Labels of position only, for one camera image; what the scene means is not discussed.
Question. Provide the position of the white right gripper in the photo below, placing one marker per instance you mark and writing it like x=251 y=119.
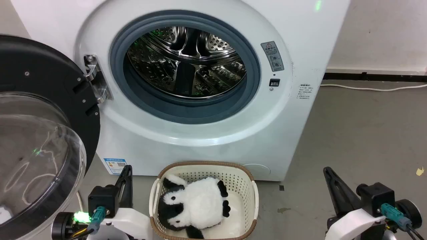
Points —
x=357 y=223

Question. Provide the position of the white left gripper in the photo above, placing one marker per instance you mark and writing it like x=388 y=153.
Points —
x=130 y=223

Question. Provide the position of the white front-load washing machine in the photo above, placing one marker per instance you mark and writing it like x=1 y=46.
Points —
x=300 y=140

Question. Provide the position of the blue energy label sticker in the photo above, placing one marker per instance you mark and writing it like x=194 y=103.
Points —
x=115 y=165

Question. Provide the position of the black and white panda plush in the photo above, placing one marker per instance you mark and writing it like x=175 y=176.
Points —
x=200 y=206

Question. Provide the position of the yellow paper scrap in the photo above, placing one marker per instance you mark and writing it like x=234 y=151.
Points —
x=420 y=171

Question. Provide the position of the grey rubber door seal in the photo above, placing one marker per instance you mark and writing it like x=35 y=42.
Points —
x=146 y=100

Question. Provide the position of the cream plastic laundry basket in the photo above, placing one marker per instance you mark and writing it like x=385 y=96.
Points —
x=240 y=186

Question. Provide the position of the chrome door hinge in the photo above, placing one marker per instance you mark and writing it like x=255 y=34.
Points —
x=96 y=80

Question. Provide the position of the black baseboard strip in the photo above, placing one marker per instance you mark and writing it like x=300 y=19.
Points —
x=373 y=77

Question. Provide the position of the black round washer door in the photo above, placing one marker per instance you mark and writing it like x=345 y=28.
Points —
x=36 y=100

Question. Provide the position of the black door latch socket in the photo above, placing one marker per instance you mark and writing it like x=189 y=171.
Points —
x=274 y=82

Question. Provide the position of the steel washer drum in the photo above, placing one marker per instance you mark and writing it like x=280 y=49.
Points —
x=186 y=63

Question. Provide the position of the grey warning sticker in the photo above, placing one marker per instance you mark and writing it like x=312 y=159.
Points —
x=272 y=56

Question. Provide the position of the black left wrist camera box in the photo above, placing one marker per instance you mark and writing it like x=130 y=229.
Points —
x=103 y=200

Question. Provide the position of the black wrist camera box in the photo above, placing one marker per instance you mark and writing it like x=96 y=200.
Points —
x=103 y=200
x=375 y=198

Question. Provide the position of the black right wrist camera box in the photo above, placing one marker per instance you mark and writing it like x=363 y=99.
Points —
x=375 y=198

